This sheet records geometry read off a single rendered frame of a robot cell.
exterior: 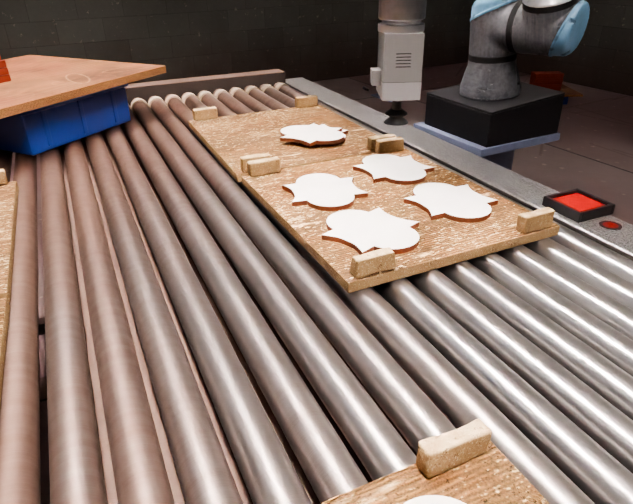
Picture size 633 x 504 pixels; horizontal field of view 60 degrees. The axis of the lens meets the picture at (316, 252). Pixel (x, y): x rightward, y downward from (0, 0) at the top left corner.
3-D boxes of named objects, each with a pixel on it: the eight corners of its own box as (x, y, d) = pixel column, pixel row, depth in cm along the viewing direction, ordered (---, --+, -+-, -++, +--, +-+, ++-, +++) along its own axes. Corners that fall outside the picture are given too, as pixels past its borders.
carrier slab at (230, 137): (319, 110, 145) (319, 104, 145) (400, 154, 113) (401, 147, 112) (189, 126, 133) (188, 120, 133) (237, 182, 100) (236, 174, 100)
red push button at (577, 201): (575, 199, 92) (577, 192, 92) (605, 213, 87) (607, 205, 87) (548, 206, 90) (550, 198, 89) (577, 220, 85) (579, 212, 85)
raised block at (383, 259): (389, 263, 70) (390, 245, 69) (397, 269, 69) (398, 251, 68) (348, 273, 68) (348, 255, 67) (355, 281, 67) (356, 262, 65)
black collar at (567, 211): (575, 197, 93) (577, 188, 92) (613, 214, 87) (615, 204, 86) (541, 205, 90) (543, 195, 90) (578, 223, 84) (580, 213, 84)
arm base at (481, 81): (497, 81, 149) (500, 43, 144) (533, 93, 137) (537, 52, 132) (448, 90, 146) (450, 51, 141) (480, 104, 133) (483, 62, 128)
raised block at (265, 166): (278, 169, 101) (277, 155, 100) (281, 172, 100) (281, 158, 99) (247, 175, 99) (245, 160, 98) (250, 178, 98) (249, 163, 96)
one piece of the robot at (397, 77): (361, 4, 91) (359, 102, 99) (367, 9, 83) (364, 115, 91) (420, 3, 91) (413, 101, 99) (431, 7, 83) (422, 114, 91)
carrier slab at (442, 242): (403, 154, 112) (403, 147, 112) (558, 235, 80) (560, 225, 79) (241, 184, 100) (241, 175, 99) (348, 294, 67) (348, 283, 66)
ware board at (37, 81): (31, 60, 161) (29, 54, 160) (166, 72, 141) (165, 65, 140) (-158, 97, 121) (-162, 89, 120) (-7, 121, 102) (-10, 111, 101)
